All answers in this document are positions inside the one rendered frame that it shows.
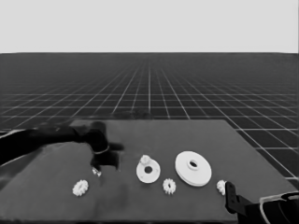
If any white toothed gear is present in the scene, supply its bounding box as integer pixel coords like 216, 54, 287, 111
162, 177, 178, 196
139, 154, 152, 166
72, 179, 90, 198
216, 179, 227, 196

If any large thick white disc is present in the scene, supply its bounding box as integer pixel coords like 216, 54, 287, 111
174, 150, 213, 188

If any white round carrier with pins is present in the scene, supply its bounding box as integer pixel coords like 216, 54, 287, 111
135, 157, 162, 185

